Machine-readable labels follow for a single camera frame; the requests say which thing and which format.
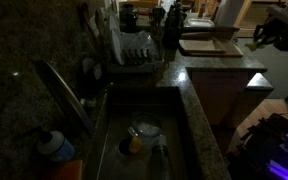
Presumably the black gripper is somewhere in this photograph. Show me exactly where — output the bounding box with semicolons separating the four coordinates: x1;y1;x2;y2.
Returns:
252;17;288;46

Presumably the large wooden cutting board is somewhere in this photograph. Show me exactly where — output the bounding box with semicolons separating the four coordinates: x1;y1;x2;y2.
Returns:
178;38;245;59

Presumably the small wooden cutting board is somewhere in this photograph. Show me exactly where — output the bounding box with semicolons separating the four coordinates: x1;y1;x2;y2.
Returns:
178;39;227;55

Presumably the white paper towel roll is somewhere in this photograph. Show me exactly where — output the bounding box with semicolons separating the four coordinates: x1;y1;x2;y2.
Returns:
214;0;245;28

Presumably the metal tray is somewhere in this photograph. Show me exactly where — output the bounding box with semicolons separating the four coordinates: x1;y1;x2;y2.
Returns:
185;18;216;29

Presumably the wooden counter cabinet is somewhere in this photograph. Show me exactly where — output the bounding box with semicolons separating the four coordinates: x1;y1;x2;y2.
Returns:
189;69;274;129

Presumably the black knife block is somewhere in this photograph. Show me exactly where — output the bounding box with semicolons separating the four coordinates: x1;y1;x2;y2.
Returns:
162;0;187;48

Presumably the dark utensil holder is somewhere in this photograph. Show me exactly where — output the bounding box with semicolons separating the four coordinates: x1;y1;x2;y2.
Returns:
149;5;167;31

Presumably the dark cart with purple lights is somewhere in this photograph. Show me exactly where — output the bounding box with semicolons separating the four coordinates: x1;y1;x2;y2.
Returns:
226;112;288;180

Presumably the clear plastic container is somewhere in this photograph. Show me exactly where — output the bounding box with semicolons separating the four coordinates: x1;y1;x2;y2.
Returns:
121;29;156;52

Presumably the white dish rack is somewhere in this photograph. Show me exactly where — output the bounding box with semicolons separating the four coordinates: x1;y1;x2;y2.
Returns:
104;31;165;75

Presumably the dark jar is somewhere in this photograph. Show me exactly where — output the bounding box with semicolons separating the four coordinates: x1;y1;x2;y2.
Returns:
119;3;139;33

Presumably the large white plate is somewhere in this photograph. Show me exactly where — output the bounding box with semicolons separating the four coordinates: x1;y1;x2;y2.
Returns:
111;29;126;66

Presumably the small white plate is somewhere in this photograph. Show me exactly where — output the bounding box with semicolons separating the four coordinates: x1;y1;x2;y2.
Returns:
108;13;122;34

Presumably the dark bottle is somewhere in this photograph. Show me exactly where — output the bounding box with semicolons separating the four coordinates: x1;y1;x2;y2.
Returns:
151;134;172;180

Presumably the small yellow sink item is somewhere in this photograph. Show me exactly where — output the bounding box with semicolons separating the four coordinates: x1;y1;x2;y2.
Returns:
129;136;144;155

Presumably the white cup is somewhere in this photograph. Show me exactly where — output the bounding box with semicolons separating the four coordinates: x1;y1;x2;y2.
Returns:
81;57;96;75

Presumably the metal faucet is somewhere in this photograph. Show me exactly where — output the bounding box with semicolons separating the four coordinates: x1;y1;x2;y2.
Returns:
38;59;97;135

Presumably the white soap dispenser bottle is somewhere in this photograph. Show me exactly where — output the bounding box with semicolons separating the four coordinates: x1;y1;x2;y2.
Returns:
23;125;76;163

